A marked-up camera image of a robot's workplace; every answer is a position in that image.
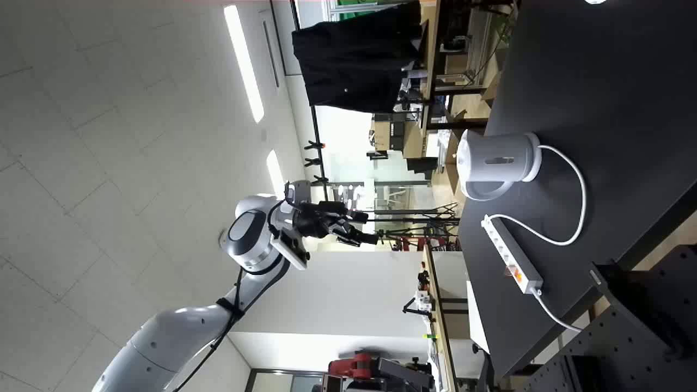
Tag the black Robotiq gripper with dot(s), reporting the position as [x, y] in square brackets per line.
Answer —
[311, 217]

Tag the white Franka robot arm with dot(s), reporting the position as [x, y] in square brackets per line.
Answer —
[176, 338]

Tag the white partition cabinet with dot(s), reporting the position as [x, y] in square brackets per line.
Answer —
[341, 305]

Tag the black tripod stand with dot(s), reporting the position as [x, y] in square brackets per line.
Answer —
[317, 145]

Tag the short ceiling light panel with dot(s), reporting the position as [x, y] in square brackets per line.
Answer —
[275, 173]

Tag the red machine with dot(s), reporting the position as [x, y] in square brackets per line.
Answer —
[359, 366]

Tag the white electric kettle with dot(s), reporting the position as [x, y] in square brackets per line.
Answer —
[502, 161]

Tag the black hanging cloth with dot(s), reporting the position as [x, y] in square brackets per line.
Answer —
[355, 57]

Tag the long ceiling light panel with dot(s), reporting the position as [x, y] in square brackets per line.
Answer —
[245, 64]

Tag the wooden shelf desk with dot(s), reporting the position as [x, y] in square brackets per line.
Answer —
[465, 66]

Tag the black perforated mounting board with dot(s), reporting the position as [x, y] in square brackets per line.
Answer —
[638, 327]

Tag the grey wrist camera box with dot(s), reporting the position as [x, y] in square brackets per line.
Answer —
[299, 193]

